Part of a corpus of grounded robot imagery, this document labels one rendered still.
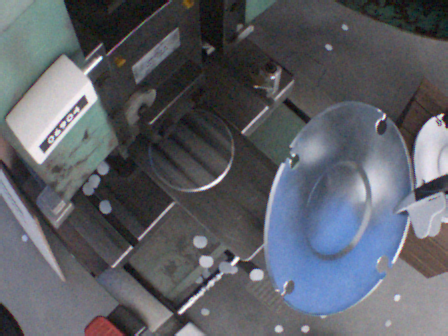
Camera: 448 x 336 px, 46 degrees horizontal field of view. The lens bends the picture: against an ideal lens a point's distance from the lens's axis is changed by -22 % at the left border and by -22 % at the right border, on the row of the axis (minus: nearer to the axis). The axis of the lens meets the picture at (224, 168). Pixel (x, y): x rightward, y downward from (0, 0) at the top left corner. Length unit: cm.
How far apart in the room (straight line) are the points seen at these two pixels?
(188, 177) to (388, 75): 112
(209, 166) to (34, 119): 57
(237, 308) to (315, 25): 91
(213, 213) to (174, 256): 16
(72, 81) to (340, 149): 48
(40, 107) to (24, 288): 143
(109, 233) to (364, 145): 46
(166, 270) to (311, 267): 33
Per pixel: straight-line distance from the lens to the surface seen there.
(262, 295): 156
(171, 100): 80
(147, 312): 108
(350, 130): 83
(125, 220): 104
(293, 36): 195
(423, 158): 147
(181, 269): 108
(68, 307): 178
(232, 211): 96
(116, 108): 64
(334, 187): 82
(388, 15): 87
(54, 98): 43
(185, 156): 97
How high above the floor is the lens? 172
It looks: 75 degrees down
